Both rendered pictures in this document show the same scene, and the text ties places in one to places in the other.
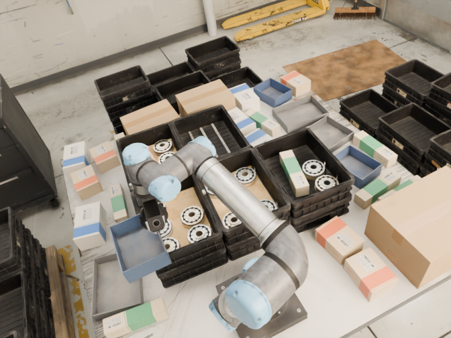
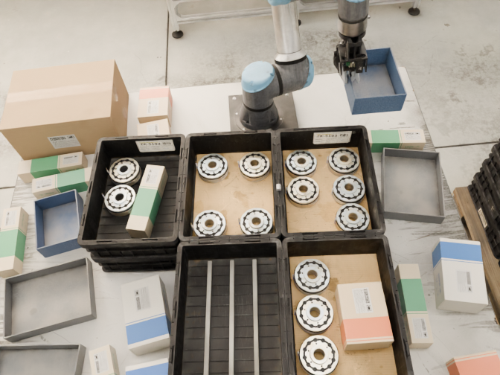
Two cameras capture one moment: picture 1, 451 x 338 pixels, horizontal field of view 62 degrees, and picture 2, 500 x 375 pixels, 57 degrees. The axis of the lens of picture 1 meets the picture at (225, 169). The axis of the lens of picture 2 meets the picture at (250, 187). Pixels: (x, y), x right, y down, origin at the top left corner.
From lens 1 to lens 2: 1.83 m
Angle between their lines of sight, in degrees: 76
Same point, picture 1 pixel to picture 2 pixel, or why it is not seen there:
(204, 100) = not seen: outside the picture
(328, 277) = (189, 125)
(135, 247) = (376, 91)
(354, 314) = (190, 94)
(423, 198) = (59, 106)
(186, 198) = (303, 229)
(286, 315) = not seen: hidden behind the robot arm
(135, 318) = (388, 132)
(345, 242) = (155, 128)
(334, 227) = not seen: hidden behind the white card
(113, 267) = (419, 210)
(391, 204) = (91, 111)
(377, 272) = (151, 97)
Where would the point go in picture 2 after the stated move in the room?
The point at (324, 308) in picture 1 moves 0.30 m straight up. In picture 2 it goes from (210, 104) to (200, 47)
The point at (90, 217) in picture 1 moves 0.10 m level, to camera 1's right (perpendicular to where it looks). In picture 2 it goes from (456, 271) to (422, 265)
